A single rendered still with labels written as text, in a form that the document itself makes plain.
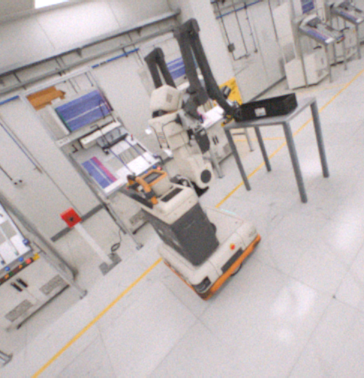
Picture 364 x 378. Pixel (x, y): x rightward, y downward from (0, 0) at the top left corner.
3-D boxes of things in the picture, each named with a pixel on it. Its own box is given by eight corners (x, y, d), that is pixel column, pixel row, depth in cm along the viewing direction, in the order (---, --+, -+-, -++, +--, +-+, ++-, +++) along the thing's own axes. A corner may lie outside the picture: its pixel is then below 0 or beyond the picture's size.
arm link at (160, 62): (148, 54, 162) (155, 49, 153) (155, 51, 164) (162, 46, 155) (175, 109, 180) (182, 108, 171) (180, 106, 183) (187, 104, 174)
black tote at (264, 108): (234, 121, 221) (230, 111, 216) (245, 114, 227) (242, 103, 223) (286, 115, 174) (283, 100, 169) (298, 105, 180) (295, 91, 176)
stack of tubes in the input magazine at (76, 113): (112, 111, 255) (98, 88, 244) (71, 132, 234) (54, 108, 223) (109, 112, 265) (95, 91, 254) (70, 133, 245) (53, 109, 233)
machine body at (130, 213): (173, 204, 305) (151, 166, 278) (132, 238, 276) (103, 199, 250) (152, 196, 357) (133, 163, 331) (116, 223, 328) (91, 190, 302)
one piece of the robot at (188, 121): (188, 129, 131) (182, 110, 126) (183, 130, 135) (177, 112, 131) (200, 124, 135) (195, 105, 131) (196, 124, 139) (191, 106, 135)
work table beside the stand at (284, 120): (305, 203, 198) (285, 120, 164) (246, 190, 256) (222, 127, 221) (329, 175, 216) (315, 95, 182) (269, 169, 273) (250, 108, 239)
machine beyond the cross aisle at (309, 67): (350, 67, 484) (341, -40, 403) (335, 82, 450) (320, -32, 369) (292, 83, 594) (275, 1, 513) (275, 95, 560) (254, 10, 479)
